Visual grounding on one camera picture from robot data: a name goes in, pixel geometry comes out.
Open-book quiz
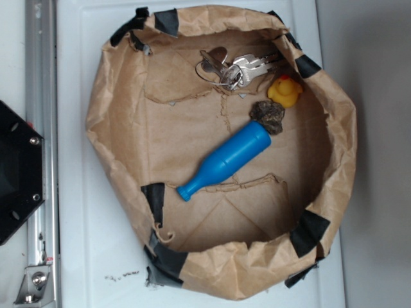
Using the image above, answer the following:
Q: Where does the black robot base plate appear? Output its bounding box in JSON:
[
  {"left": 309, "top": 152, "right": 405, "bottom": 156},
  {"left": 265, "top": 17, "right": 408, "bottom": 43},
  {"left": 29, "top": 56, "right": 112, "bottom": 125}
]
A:
[{"left": 1, "top": 102, "right": 44, "bottom": 245}]

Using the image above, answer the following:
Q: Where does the silver key bunch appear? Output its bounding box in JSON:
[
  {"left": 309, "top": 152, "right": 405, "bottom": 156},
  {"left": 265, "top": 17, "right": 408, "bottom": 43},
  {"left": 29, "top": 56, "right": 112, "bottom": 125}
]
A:
[{"left": 195, "top": 46, "right": 284, "bottom": 91}]

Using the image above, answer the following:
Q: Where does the dark grey rock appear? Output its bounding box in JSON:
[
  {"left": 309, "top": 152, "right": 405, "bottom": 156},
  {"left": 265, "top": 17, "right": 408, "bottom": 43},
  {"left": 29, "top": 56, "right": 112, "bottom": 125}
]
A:
[{"left": 249, "top": 100, "right": 285, "bottom": 135}]

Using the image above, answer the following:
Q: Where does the blue plastic bottle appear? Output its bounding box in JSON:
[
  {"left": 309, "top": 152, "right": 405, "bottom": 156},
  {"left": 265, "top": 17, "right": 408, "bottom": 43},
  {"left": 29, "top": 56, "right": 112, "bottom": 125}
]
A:
[{"left": 177, "top": 121, "right": 272, "bottom": 201}]

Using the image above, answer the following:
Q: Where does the metal corner bracket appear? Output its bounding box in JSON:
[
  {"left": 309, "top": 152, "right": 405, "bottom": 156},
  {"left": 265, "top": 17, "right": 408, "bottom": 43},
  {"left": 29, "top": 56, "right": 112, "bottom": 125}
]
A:
[{"left": 13, "top": 265, "right": 54, "bottom": 307}]

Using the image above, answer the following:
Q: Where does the aluminium rail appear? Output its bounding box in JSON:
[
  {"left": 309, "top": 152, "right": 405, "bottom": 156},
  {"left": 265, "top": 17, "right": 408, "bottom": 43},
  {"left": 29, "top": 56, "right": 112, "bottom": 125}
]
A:
[{"left": 25, "top": 1, "right": 59, "bottom": 266}]

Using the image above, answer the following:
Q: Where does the yellow rubber duck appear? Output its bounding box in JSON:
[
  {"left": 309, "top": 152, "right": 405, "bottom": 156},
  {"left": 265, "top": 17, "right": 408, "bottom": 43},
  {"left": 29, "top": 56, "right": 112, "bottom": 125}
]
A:
[{"left": 267, "top": 74, "right": 303, "bottom": 108}]

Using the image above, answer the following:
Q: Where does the brown paper bag bin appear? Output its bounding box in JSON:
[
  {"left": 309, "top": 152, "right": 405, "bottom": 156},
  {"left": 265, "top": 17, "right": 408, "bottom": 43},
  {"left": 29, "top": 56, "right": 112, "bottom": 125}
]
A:
[{"left": 86, "top": 5, "right": 357, "bottom": 300}]

